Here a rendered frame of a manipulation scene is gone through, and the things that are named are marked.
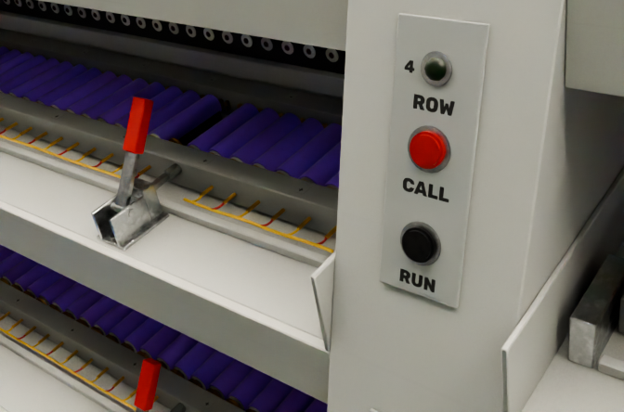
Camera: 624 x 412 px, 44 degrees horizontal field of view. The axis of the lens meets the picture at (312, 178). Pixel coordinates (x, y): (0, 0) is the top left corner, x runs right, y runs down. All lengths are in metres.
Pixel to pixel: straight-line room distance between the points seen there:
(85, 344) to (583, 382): 0.44
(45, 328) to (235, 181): 0.30
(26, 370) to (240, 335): 0.33
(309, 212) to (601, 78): 0.22
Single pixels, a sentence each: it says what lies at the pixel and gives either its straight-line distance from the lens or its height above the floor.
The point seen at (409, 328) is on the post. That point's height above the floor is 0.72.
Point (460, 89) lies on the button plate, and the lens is 0.32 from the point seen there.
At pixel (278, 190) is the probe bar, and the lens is 0.48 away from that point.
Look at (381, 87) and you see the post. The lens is 0.34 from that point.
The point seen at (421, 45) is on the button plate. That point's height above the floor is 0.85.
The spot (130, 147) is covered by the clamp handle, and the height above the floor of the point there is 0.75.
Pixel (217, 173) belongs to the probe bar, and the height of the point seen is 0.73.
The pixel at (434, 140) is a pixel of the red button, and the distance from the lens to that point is 0.32.
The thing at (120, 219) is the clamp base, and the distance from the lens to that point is 0.50.
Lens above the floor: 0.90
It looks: 19 degrees down
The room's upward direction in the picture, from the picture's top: 2 degrees clockwise
